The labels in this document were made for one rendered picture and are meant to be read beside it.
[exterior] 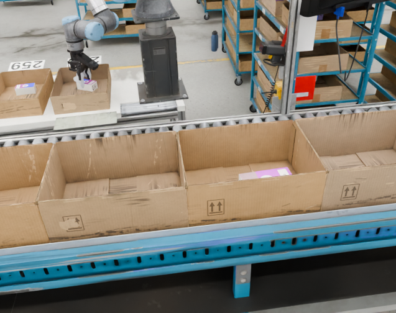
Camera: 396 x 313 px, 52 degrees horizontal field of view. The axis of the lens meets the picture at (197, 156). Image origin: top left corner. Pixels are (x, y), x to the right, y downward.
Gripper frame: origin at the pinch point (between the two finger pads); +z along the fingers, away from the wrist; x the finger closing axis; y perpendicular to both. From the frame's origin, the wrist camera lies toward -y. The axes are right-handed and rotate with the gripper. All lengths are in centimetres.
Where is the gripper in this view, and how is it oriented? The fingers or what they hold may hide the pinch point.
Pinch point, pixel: (86, 84)
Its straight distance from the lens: 238.8
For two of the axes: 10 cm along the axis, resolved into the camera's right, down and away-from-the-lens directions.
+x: -4.0, 5.4, -7.5
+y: -9.2, -2.0, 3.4
